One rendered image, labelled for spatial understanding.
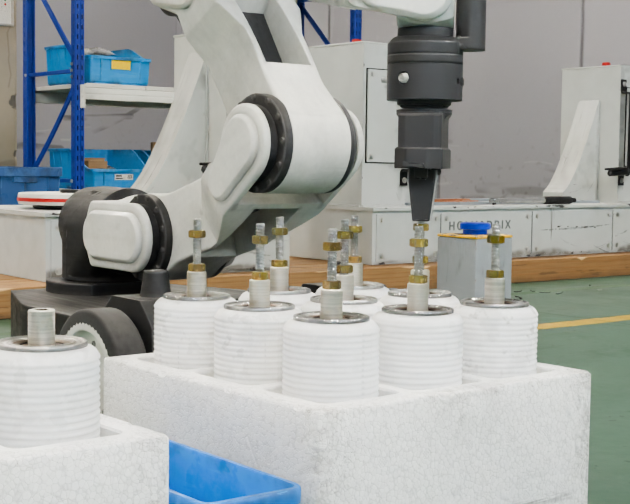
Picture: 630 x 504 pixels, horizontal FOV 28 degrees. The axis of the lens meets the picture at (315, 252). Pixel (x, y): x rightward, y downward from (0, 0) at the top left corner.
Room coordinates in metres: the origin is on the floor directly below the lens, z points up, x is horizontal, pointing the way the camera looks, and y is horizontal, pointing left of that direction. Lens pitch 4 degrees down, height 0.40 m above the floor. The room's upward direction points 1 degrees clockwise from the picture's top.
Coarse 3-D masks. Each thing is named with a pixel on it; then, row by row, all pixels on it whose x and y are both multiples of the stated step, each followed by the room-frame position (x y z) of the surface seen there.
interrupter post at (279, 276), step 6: (270, 270) 1.48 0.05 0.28; (276, 270) 1.48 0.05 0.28; (282, 270) 1.48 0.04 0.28; (288, 270) 1.48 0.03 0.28; (270, 276) 1.48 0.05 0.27; (276, 276) 1.48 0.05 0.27; (282, 276) 1.48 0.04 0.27; (288, 276) 1.49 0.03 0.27; (270, 282) 1.48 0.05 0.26; (276, 282) 1.48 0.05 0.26; (282, 282) 1.48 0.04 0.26; (270, 288) 1.48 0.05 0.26; (276, 288) 1.48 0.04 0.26; (282, 288) 1.48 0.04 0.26
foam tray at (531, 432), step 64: (128, 384) 1.38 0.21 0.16; (192, 384) 1.28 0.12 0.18; (512, 384) 1.29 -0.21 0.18; (576, 384) 1.35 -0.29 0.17; (256, 448) 1.19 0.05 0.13; (320, 448) 1.12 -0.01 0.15; (384, 448) 1.17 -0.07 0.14; (448, 448) 1.23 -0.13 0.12; (512, 448) 1.29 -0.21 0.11; (576, 448) 1.35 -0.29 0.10
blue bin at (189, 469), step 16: (176, 448) 1.25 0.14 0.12; (192, 448) 1.23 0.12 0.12; (176, 464) 1.24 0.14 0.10; (192, 464) 1.22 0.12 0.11; (208, 464) 1.20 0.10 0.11; (224, 464) 1.18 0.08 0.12; (240, 464) 1.17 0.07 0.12; (176, 480) 1.24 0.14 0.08; (192, 480) 1.22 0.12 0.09; (208, 480) 1.20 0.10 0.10; (224, 480) 1.18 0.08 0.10; (240, 480) 1.16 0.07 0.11; (256, 480) 1.14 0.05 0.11; (272, 480) 1.12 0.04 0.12; (288, 480) 1.11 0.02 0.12; (176, 496) 1.05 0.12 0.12; (192, 496) 1.22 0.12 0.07; (208, 496) 1.20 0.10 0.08; (224, 496) 1.18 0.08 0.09; (240, 496) 1.16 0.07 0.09; (256, 496) 1.05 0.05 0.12; (272, 496) 1.06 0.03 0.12; (288, 496) 1.07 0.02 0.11
